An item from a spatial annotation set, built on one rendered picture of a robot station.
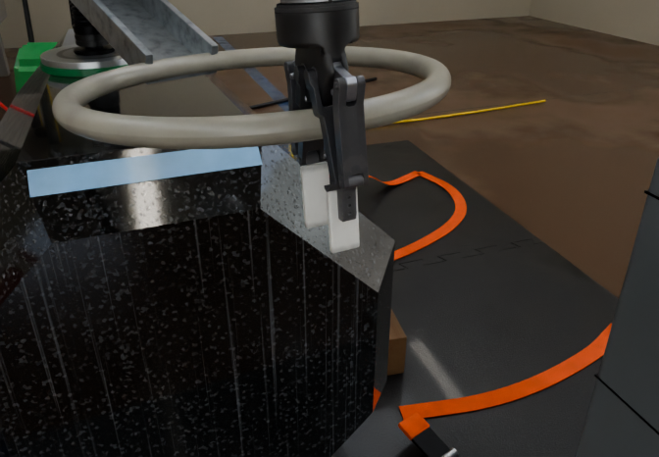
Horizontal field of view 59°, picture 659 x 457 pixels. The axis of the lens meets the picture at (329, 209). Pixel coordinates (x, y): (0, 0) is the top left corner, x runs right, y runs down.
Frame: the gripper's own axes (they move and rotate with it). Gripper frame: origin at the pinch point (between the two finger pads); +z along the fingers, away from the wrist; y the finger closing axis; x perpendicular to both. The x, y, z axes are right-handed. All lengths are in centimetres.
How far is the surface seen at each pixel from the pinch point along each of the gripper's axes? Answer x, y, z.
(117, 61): 13, 75, -8
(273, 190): -1.8, 25.2, 6.5
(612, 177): -197, 131, 75
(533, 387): -69, 39, 79
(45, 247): 28.7, 24.2, 7.4
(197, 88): 1, 58, -4
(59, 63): 23, 78, -8
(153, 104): 10, 51, -3
